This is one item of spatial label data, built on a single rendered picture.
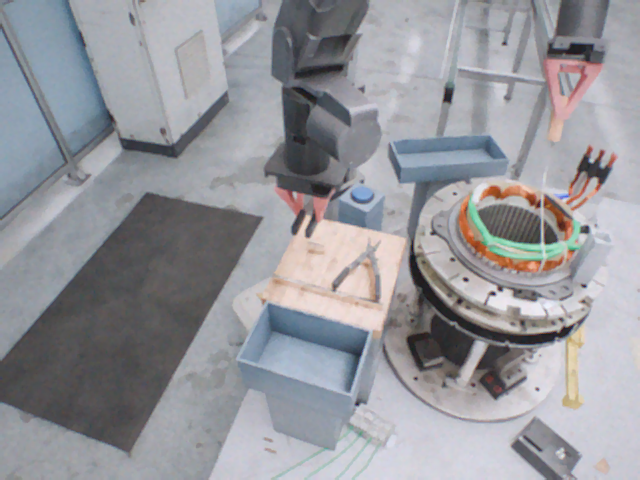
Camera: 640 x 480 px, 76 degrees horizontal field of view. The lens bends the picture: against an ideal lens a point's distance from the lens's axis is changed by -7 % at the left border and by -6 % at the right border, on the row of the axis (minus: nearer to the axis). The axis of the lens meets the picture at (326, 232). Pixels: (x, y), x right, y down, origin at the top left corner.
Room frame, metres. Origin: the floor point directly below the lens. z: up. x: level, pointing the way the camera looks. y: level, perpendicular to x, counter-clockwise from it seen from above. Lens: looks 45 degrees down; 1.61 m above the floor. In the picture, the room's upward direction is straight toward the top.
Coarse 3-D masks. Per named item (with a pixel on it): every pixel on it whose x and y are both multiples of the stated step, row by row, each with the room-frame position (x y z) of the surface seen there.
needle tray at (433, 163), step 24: (408, 144) 0.85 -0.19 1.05; (432, 144) 0.86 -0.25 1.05; (456, 144) 0.86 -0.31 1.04; (480, 144) 0.87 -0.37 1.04; (408, 168) 0.74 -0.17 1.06; (432, 168) 0.75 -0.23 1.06; (456, 168) 0.75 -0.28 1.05; (480, 168) 0.76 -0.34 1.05; (504, 168) 0.77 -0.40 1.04; (432, 192) 0.76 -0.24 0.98
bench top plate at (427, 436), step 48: (624, 240) 0.80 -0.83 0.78; (624, 288) 0.63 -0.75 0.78; (624, 336) 0.50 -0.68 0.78; (384, 384) 0.40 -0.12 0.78; (624, 384) 0.38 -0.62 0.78; (240, 432) 0.30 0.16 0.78; (432, 432) 0.30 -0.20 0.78; (480, 432) 0.30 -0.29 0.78; (576, 432) 0.29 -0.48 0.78; (624, 432) 0.28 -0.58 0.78
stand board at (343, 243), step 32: (320, 224) 0.57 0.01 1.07; (288, 256) 0.49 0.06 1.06; (320, 256) 0.49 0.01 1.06; (352, 256) 0.49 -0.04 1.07; (384, 256) 0.49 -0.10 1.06; (288, 288) 0.42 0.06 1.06; (352, 288) 0.42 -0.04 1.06; (384, 288) 0.42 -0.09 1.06; (352, 320) 0.36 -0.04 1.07; (384, 320) 0.38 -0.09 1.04
